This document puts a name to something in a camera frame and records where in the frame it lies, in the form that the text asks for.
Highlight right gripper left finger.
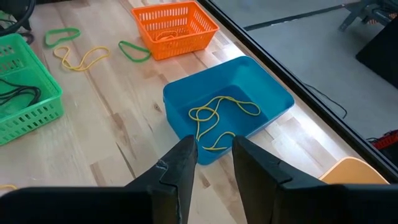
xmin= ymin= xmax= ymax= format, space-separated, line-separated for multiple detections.
xmin=126 ymin=136 xmax=198 ymax=224

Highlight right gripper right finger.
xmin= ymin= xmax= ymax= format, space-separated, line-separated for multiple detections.
xmin=232 ymin=136 xmax=321 ymax=224

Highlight green rubber band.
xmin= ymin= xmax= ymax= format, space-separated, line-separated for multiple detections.
xmin=118 ymin=40 xmax=152 ymax=63
xmin=44 ymin=27 xmax=81 ymax=49

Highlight orange rubber band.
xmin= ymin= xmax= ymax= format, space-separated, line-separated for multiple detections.
xmin=154 ymin=30 xmax=180 ymax=42

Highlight black rubber band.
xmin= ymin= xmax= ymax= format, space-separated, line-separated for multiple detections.
xmin=0 ymin=79 xmax=42 ymax=106

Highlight blue plastic bin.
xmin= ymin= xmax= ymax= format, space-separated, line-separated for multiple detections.
xmin=162 ymin=55 xmax=295 ymax=166

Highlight red black power station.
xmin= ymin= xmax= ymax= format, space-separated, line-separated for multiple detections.
xmin=369 ymin=129 xmax=398 ymax=151

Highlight orange slotted plastic basket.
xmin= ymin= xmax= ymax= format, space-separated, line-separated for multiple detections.
xmin=131 ymin=0 xmax=220 ymax=61

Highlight green slotted plastic basket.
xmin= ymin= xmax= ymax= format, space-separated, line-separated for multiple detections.
xmin=0 ymin=32 xmax=65 ymax=146

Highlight large black object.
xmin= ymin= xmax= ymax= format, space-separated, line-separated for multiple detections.
xmin=355 ymin=17 xmax=398 ymax=90

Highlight grey metal stand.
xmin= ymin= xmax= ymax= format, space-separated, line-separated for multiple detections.
xmin=338 ymin=0 xmax=394 ymax=32

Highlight black power cable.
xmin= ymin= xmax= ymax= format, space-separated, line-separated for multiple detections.
xmin=301 ymin=81 xmax=348 ymax=121

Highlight black aluminium frame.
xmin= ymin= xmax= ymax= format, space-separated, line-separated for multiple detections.
xmin=197 ymin=0 xmax=398 ymax=184

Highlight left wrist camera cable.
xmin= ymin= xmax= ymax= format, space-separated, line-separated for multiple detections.
xmin=0 ymin=0 xmax=37 ymax=37

